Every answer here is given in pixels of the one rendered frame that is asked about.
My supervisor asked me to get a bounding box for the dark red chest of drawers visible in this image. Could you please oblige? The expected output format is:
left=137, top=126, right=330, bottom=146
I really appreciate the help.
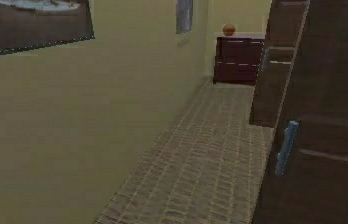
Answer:
left=213, top=32, right=266, bottom=86

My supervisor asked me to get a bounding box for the orange ball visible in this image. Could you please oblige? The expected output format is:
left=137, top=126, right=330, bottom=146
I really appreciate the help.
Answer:
left=222, top=23, right=236, bottom=37

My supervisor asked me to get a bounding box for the grey framed wall picture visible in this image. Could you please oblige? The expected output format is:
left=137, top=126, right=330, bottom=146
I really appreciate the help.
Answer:
left=175, top=0, right=194, bottom=35

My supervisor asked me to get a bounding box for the blue door handle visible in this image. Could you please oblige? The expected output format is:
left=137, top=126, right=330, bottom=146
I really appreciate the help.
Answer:
left=260, top=47, right=270, bottom=72
left=274, top=120, right=300, bottom=176

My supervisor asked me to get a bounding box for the dark brown framed wall picture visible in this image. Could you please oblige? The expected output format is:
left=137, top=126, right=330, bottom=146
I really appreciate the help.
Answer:
left=0, top=0, right=95, bottom=60

